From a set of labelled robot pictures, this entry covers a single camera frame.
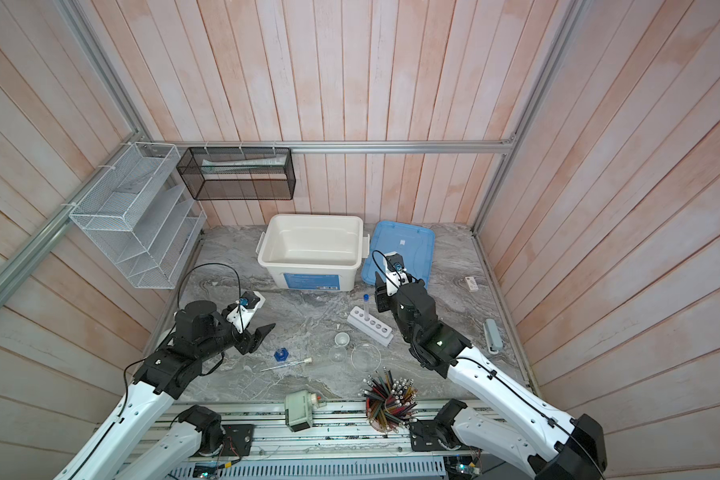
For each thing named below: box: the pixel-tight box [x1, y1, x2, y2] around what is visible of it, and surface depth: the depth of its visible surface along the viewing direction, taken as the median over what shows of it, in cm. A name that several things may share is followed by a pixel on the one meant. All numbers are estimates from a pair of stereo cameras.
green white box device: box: [284, 390, 319, 433], surface depth 75 cm
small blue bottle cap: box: [273, 347, 289, 362], surface depth 89 cm
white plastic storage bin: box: [255, 214, 370, 292], surface depth 103 cm
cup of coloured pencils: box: [357, 367, 418, 433], surface depth 68 cm
